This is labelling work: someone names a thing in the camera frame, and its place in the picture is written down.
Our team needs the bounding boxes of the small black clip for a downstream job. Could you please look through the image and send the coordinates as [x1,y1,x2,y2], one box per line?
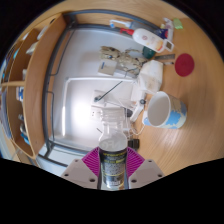
[128,139,140,149]

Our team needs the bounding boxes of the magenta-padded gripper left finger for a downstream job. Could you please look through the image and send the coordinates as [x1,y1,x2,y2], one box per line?
[60,146,101,190]

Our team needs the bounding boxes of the black cable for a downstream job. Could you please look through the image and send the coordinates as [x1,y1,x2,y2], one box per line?
[94,80,124,102]

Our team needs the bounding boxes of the white mug with blue patches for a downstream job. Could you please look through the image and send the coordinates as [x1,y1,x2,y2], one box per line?
[142,90,188,130]

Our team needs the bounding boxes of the clear blue spray bottle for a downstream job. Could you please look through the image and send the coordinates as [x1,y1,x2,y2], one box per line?
[109,19,158,33]

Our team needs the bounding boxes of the white tissue pack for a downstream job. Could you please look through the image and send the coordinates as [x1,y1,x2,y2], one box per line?
[138,59,164,94]

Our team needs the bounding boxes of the flat round red coaster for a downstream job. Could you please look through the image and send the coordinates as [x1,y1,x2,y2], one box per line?
[174,53,196,78]

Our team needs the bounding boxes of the small green packet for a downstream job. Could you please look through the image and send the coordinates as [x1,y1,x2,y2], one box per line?
[172,17,184,30]

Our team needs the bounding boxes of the clear bottle with dark label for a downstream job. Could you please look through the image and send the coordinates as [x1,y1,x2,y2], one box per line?
[97,107,129,191]

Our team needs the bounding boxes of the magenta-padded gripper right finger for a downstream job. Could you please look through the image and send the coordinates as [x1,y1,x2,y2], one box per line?
[126,146,165,189]

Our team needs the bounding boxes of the white power strip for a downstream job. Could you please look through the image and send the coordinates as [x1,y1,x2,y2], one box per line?
[129,99,146,123]

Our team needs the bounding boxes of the white wall socket plate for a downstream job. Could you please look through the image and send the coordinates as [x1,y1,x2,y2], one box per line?
[89,89,108,121]

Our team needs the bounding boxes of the white lotion bottle, red pump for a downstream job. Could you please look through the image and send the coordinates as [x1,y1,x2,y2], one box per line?
[119,27,166,54]

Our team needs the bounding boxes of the white wall box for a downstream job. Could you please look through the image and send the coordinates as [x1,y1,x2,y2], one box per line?
[98,60,118,77]

